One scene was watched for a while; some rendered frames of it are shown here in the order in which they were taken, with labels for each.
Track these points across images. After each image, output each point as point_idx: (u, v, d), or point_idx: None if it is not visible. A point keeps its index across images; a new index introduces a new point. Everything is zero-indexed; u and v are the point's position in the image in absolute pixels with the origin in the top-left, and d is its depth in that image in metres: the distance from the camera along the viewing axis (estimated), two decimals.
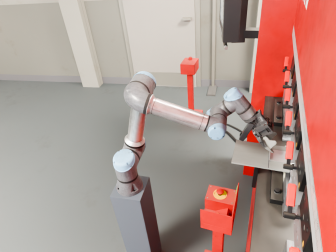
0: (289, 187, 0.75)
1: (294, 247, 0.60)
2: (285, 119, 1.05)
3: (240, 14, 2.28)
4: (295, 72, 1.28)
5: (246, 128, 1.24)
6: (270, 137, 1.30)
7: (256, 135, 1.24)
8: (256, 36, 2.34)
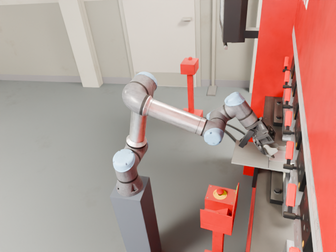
0: (289, 187, 0.75)
1: (294, 247, 0.60)
2: (285, 119, 1.05)
3: (240, 14, 2.28)
4: (295, 72, 1.28)
5: (246, 135, 1.20)
6: None
7: (256, 144, 1.19)
8: (256, 36, 2.34)
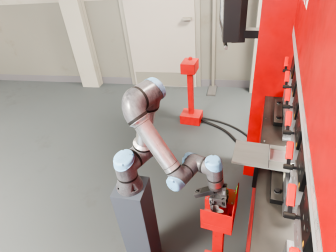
0: (289, 187, 0.75)
1: (294, 247, 0.60)
2: (285, 119, 1.05)
3: (240, 14, 2.28)
4: (295, 72, 1.28)
5: (206, 192, 1.26)
6: None
7: (210, 202, 1.28)
8: (256, 36, 2.34)
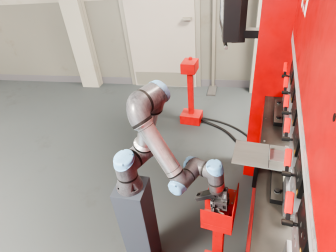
0: (287, 195, 0.77)
1: None
2: (284, 126, 1.07)
3: (240, 14, 2.28)
4: (294, 78, 1.30)
5: (207, 195, 1.27)
6: None
7: (211, 206, 1.29)
8: (256, 36, 2.34)
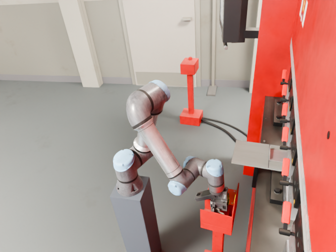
0: (284, 205, 0.80)
1: None
2: (282, 135, 1.10)
3: (240, 14, 2.28)
4: (292, 87, 1.32)
5: (207, 195, 1.27)
6: None
7: (211, 206, 1.29)
8: (256, 36, 2.34)
